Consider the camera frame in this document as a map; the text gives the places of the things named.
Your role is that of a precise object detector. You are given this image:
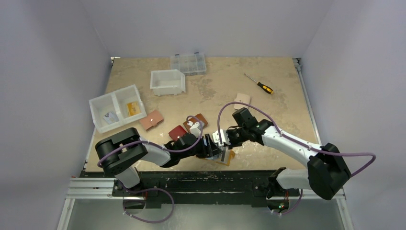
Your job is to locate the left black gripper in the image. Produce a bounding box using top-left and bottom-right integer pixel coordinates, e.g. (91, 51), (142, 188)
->
(180, 134), (222, 159)

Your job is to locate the orange card holder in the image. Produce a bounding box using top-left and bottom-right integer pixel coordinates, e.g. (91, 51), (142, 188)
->
(205, 149), (235, 166)

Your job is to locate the gold credit card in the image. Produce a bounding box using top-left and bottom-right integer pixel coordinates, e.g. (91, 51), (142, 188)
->
(126, 101), (141, 117)

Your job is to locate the white VIP credit card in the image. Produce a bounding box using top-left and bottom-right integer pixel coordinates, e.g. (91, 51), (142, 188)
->
(103, 111), (119, 125)

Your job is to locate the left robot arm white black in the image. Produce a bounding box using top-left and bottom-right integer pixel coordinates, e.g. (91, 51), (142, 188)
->
(95, 127), (224, 196)

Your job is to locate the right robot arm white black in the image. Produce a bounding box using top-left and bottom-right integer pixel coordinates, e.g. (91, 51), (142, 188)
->
(226, 108), (351, 200)

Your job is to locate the brown leather card holder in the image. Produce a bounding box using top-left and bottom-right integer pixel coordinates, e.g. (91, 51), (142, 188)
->
(183, 113), (208, 133)

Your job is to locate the beige card holder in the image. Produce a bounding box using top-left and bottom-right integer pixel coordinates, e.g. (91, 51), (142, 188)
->
(234, 93), (251, 110)

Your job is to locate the dark red card holder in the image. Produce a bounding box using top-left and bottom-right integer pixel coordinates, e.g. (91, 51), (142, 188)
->
(168, 125), (187, 141)

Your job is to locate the pink tan card holder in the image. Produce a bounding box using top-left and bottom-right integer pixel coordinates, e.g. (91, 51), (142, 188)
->
(139, 110), (164, 131)

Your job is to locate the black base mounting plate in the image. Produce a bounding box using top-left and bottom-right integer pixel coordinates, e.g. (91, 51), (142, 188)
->
(79, 169), (310, 209)

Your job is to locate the yellow black screwdriver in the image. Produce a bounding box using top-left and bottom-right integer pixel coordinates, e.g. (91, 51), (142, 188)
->
(244, 73), (273, 94)

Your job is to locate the white small open bin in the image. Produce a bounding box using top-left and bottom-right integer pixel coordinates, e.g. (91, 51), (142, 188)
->
(150, 69), (186, 96)

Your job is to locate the clear compartment organizer box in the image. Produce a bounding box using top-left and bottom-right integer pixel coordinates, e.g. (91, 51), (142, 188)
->
(169, 52), (207, 76)

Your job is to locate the white two-compartment bin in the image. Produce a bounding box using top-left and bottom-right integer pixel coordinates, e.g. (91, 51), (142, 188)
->
(89, 85), (147, 134)

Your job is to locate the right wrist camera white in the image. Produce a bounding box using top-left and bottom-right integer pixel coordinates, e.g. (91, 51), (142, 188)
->
(212, 129), (230, 148)

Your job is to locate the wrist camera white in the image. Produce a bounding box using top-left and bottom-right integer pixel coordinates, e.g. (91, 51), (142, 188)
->
(212, 129), (230, 148)
(187, 120), (204, 137)

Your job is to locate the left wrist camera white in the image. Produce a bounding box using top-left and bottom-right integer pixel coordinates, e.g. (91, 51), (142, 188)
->
(187, 120), (204, 137)

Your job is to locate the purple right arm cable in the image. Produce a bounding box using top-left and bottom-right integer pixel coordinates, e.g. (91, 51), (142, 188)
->
(217, 102), (377, 178)

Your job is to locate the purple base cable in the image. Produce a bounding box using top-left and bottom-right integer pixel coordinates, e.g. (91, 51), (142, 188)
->
(122, 188), (175, 224)

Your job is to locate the aluminium frame rail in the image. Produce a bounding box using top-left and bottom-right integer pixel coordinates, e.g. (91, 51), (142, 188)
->
(57, 178), (354, 230)

